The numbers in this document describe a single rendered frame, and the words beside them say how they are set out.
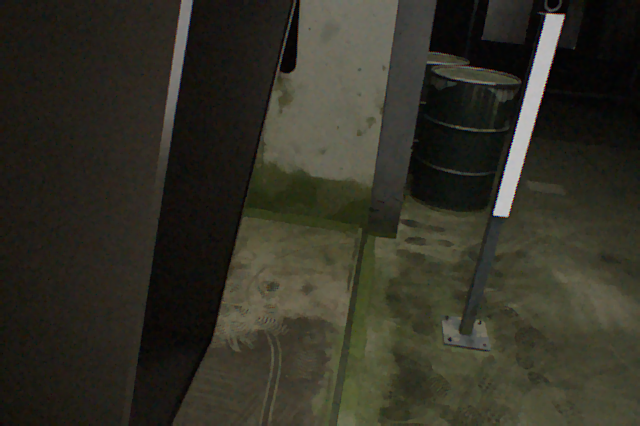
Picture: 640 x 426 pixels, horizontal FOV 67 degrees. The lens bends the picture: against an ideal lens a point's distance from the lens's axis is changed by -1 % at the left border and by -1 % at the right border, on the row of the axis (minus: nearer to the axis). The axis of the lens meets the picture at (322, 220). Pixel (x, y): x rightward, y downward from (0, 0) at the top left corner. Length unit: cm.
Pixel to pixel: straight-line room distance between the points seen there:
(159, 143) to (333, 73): 221
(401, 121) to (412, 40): 41
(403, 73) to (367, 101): 23
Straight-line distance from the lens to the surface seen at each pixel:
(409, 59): 260
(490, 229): 200
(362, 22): 259
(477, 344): 224
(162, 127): 45
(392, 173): 275
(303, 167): 279
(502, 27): 745
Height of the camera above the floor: 137
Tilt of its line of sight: 27 degrees down
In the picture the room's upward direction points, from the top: 5 degrees clockwise
